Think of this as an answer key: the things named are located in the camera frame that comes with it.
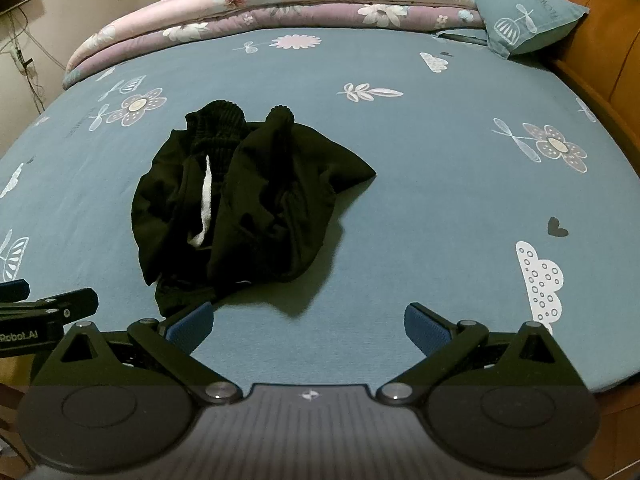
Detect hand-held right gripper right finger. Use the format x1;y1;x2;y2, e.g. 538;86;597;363
376;302;581;405

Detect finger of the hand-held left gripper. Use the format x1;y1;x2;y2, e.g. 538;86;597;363
30;287;99;322
0;280;31;304

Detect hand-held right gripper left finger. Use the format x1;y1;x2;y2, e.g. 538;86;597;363
37;302;242;405

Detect black drawstring pants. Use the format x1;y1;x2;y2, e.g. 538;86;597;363
131;101;377;318

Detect wooden headboard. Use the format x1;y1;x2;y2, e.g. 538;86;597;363
487;0;640;196

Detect folded pink purple floral quilt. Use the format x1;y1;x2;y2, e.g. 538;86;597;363
62;0;486;91

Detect teal printed pillow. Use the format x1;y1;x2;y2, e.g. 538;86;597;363
432;0;591;58

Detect hanging wall cables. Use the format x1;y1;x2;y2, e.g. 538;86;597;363
0;12;51;111

